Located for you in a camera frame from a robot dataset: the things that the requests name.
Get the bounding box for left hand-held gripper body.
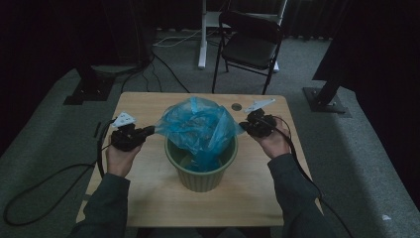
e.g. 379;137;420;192
110;111;147;153

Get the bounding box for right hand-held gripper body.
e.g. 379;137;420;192
243;97;279;139

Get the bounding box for blue plastic bag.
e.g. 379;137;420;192
155;95;246;174

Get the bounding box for green plastic bin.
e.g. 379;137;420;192
163;133;239;193

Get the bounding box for person's right hand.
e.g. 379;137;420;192
253;118;292;161

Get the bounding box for person's left hand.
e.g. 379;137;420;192
105;142;144;179

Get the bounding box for black stand base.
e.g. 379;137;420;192
302;80;353;119
62;63;117;106

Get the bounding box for round grey floor base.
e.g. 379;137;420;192
90;63;141;75

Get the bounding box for black folding chair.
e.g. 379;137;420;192
211;10;285;96

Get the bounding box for black floor cables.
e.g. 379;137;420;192
120;52;191;94

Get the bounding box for white floor cable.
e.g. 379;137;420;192
152;28;220;49

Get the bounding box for left hand-held gripper cable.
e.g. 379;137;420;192
2;118;117;228

